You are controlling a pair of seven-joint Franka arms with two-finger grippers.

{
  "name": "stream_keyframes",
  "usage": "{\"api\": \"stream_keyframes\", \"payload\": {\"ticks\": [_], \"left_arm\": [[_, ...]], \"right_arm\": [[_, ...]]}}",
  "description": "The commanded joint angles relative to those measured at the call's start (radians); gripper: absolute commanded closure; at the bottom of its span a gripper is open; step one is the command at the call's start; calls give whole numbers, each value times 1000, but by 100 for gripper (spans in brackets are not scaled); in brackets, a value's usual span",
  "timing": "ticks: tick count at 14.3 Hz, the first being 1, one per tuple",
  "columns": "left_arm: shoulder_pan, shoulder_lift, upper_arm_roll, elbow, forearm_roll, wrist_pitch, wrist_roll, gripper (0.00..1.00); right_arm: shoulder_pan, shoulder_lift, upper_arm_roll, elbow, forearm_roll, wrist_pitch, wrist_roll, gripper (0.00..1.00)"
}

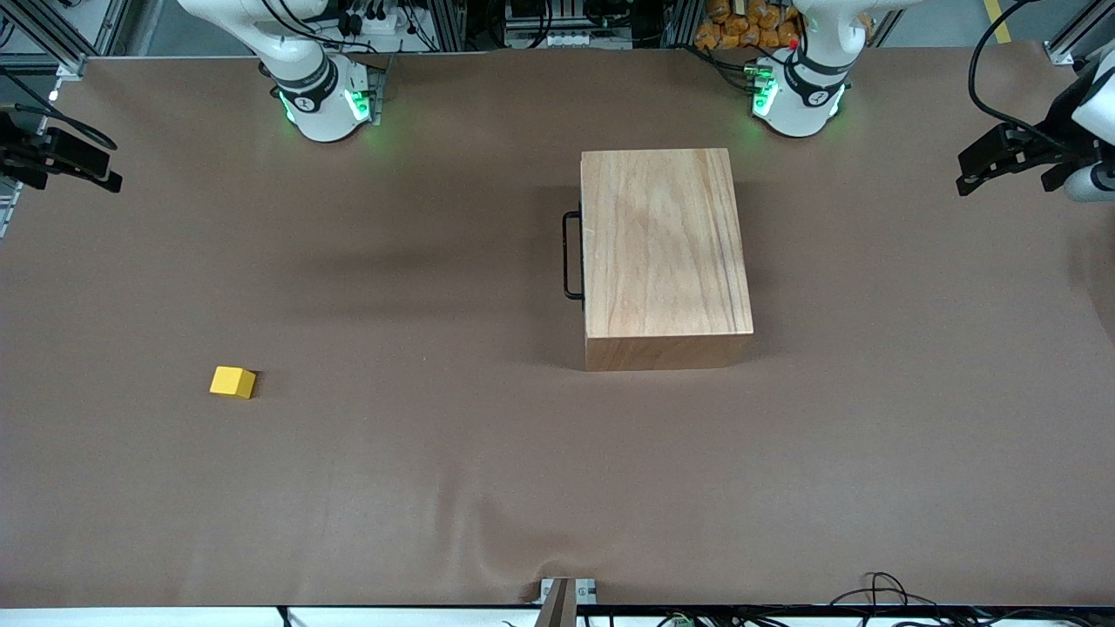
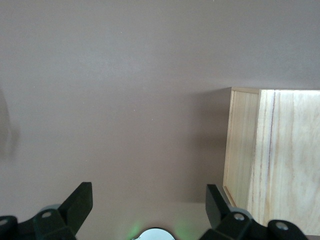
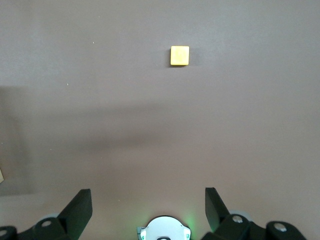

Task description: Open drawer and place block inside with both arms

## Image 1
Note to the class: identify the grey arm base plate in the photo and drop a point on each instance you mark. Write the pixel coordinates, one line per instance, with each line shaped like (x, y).
(381, 87)

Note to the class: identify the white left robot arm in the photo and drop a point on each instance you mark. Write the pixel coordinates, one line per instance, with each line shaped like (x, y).
(797, 113)

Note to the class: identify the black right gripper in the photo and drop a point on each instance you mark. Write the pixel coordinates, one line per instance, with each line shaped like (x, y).
(19, 155)

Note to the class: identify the white power strip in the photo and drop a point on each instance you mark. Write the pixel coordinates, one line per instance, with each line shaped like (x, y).
(379, 26)

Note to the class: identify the aluminium frame profile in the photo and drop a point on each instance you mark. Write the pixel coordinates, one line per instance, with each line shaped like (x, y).
(1064, 50)
(43, 63)

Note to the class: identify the brown table cloth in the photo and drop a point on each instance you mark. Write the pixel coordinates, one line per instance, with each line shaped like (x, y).
(435, 479)

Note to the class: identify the white device with ports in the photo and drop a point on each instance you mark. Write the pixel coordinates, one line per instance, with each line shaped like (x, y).
(557, 39)

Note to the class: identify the yellow wooden block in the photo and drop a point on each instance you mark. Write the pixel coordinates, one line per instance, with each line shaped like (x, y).
(231, 381)

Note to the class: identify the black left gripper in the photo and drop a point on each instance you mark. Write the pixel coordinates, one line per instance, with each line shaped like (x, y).
(1056, 119)

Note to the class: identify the light wooden drawer cabinet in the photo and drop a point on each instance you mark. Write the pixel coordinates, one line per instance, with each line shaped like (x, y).
(666, 252)

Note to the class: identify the metal table edge bracket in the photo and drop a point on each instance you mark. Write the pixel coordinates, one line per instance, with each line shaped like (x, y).
(585, 590)

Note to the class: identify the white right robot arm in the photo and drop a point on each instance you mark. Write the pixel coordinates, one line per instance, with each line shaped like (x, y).
(327, 117)

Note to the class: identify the pile of orange objects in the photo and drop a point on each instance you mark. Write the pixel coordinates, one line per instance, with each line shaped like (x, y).
(740, 26)

